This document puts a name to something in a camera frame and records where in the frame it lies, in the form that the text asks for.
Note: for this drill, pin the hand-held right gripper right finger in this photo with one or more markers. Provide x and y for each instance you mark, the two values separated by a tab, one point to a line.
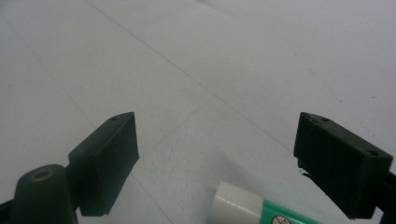
339	161

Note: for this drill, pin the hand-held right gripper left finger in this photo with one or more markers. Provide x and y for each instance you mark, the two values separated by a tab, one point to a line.
102	161

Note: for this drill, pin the white and green tube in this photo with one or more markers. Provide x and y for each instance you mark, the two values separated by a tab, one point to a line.
239	207

